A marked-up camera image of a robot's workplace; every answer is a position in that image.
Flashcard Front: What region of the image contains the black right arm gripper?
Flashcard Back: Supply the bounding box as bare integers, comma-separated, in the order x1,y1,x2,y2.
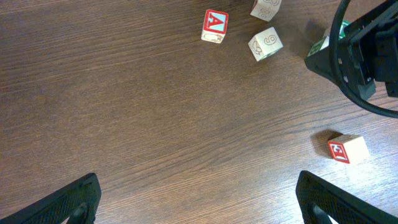
304,0,398,101

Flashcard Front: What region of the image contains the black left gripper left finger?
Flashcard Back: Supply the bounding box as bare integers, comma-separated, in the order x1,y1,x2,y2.
1,173,101,224

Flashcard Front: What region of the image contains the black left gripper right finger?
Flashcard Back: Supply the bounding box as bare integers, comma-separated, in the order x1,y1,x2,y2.
295,170,397,223

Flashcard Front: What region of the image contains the wooden block green R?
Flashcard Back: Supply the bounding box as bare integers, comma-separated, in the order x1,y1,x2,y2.
307,20,351,57

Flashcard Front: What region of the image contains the wooden block letter I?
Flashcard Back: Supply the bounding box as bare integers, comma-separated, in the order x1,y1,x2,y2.
328,134,370,164

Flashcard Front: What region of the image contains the wooden block green V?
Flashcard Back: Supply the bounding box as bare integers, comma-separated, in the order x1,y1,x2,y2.
248,27,283,62

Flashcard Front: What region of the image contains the wooden block blue side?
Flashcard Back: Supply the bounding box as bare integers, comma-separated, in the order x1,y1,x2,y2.
250,0,282,22

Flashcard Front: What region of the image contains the wooden block red A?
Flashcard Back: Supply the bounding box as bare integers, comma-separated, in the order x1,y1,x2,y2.
201,9,229,44

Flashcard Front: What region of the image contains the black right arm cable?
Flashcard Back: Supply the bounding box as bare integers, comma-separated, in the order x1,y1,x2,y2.
328,0,398,119

